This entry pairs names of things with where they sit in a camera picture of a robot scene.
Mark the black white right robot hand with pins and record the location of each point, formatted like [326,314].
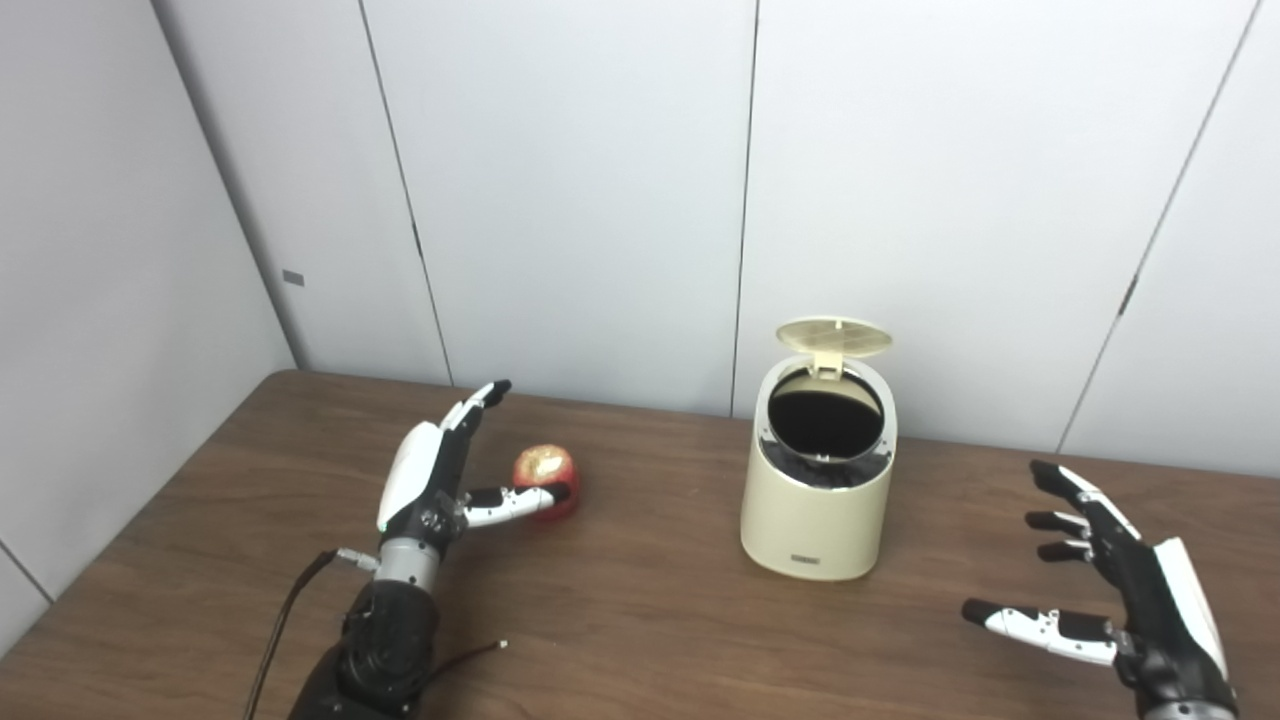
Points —
[1150,590]

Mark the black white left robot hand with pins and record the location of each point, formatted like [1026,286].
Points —
[420,480]

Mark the red apple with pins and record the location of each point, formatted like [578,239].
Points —
[545,465]

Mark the cream-colored round bin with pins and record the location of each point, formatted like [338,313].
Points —
[815,525]

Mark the cream round bin lid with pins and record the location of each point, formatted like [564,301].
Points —
[835,337]

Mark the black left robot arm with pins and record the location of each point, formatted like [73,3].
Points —
[385,640]

